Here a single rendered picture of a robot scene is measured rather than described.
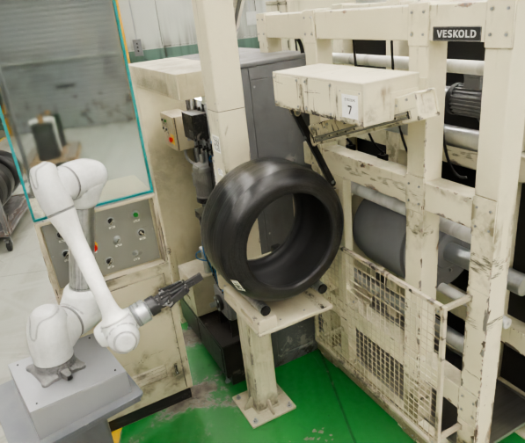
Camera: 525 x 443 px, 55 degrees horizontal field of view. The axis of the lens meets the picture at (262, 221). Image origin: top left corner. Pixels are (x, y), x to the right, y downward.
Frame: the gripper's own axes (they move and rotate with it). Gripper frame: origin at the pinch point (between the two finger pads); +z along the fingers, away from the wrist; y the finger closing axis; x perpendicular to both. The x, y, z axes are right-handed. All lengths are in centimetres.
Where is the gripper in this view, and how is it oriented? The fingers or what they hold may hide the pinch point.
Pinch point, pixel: (193, 280)
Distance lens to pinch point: 199.9
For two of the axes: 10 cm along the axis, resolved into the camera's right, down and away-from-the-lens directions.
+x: 3.2, 8.1, 4.9
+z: 8.2, -4.9, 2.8
